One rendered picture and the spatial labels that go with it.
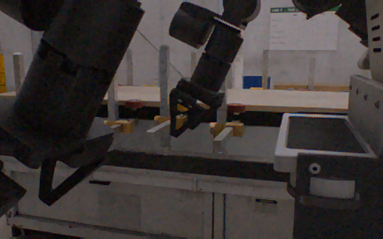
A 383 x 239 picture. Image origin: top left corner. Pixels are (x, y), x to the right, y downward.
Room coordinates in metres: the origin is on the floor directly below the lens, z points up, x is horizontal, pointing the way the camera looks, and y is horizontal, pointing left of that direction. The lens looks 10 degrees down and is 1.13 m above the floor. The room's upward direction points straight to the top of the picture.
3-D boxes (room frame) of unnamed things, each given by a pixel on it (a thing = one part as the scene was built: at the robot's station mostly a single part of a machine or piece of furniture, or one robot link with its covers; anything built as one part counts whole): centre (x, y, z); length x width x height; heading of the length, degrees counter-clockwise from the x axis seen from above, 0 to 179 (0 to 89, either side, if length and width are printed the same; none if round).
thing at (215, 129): (1.55, -0.18, 0.82); 0.14 x 0.06 x 0.05; 73
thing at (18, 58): (1.85, 0.80, 0.89); 0.04 x 0.04 x 0.48; 73
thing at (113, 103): (1.70, 0.32, 0.87); 0.04 x 0.04 x 0.48; 73
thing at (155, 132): (1.56, 0.07, 0.83); 0.43 x 0.03 x 0.04; 163
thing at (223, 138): (1.49, -0.17, 0.82); 0.43 x 0.03 x 0.04; 163
